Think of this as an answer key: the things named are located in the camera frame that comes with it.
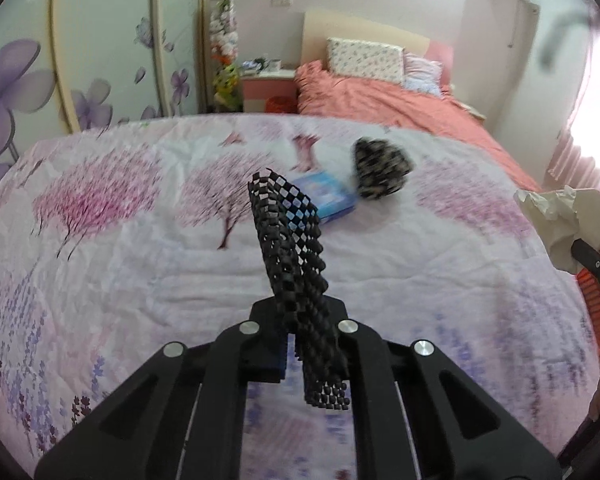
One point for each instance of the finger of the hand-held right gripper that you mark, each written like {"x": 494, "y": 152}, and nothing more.
{"x": 597, "y": 262}

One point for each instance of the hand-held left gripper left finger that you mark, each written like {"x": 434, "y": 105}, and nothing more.
{"x": 281, "y": 360}

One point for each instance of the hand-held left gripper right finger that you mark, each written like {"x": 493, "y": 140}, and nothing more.
{"x": 352, "y": 345}

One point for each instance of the beige paper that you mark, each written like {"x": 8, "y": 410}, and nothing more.
{"x": 555, "y": 220}

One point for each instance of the black checkered mesh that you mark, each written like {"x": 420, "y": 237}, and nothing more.
{"x": 300, "y": 270}

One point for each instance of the pink curtain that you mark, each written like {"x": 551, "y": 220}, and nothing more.
{"x": 580, "y": 160}

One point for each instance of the blue tissue pack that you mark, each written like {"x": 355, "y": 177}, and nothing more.
{"x": 332, "y": 197}

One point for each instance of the black floral cloth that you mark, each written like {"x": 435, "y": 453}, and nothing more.
{"x": 382, "y": 167}

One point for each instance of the beige bedside table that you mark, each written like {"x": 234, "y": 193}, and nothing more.
{"x": 472, "y": 110}

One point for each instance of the salmon duvet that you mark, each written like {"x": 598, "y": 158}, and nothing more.
{"x": 405, "y": 110}

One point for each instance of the small orange bin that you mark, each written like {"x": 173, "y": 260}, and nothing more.
{"x": 281, "y": 105}

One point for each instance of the pink striped pillow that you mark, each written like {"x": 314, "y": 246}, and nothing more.
{"x": 422, "y": 74}

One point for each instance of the pink and white nightstand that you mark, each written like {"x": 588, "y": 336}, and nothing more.
{"x": 265, "y": 87}

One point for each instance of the floral print pillow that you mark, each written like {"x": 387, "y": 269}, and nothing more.
{"x": 365, "y": 60}

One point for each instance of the clear tube of plush toys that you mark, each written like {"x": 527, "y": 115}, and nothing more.
{"x": 225, "y": 50}

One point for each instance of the beige and pink headboard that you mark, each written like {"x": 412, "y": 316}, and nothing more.
{"x": 350, "y": 25}

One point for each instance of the flower print wardrobe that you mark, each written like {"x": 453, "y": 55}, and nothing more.
{"x": 80, "y": 60}

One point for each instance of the white pipe duct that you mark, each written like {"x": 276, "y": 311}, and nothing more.
{"x": 522, "y": 15}

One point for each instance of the wall socket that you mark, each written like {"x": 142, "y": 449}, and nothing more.
{"x": 282, "y": 3}

